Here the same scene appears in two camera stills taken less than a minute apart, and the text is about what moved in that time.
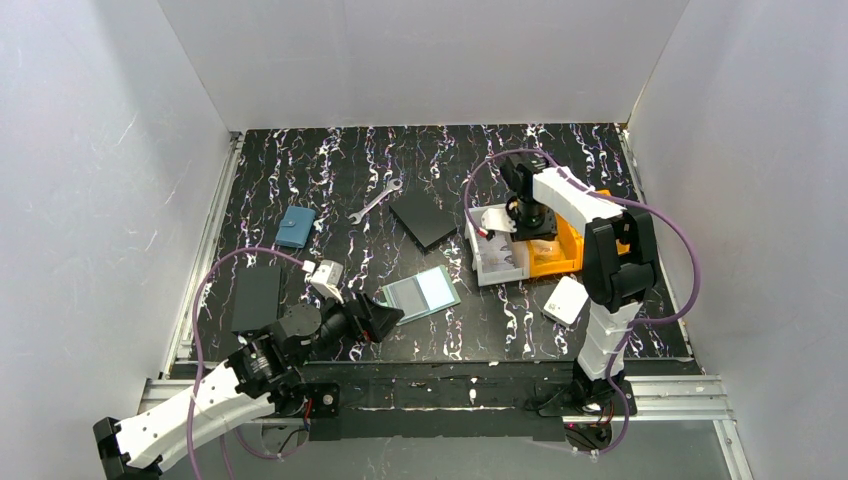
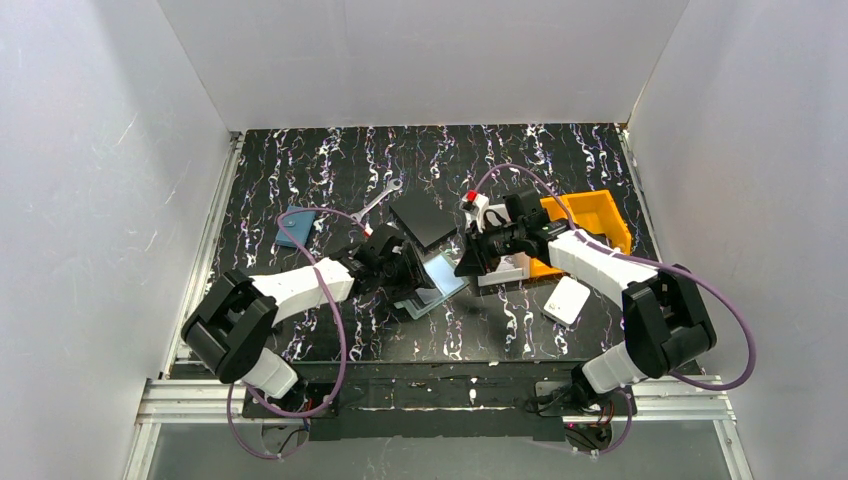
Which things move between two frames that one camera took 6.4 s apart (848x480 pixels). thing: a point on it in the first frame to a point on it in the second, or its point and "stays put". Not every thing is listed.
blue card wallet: (294, 226) stays put
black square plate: (423, 223) stays put
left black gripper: (359, 314) to (411, 266)
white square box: (566, 300) stays put
